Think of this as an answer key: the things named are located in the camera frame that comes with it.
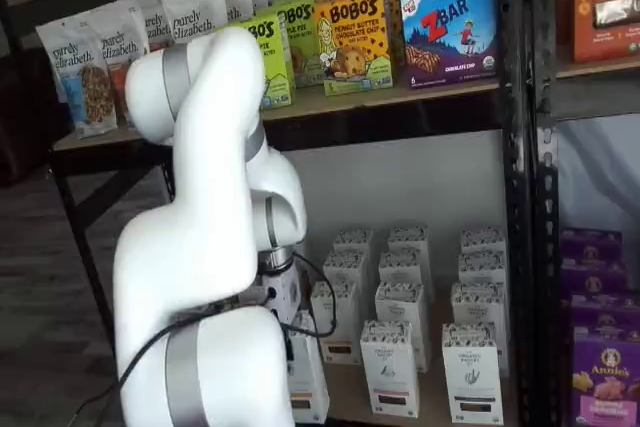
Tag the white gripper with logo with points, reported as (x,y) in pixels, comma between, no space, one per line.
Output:
(286,294)

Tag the white sketch-print box yellow strip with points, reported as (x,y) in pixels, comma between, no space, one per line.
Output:
(307,382)
(342,317)
(345,269)
(354,242)

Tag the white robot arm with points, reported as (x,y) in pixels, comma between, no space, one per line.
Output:
(200,197)

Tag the white sketch-print box pink strip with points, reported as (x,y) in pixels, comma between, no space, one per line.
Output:
(409,241)
(404,267)
(390,372)
(402,302)

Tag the white sketch-print box black strip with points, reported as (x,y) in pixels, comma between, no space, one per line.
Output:
(482,239)
(482,267)
(472,377)
(479,304)

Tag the black metal shelf rack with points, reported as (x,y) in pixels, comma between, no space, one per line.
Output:
(515,197)

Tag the wooden shelf board with snacks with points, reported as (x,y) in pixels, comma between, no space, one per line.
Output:
(400,92)

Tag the purple Annie's box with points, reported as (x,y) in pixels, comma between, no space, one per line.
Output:
(590,244)
(605,309)
(592,277)
(605,377)

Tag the blue Z Bar box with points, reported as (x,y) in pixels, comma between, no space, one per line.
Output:
(450,37)

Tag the wooden neighbour shelf board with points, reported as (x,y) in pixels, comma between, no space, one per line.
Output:
(600,68)

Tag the black metal neighbour rack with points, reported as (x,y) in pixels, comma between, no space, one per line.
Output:
(547,247)

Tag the blue purely elizabeth granola bag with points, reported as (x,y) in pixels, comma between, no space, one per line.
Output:
(85,92)

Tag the orange purely elizabeth granola bag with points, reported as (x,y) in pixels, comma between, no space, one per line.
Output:
(117,47)

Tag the dark brown furniture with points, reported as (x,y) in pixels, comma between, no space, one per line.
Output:
(25,122)

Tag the red purely elizabeth granola bag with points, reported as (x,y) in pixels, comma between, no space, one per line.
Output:
(192,12)

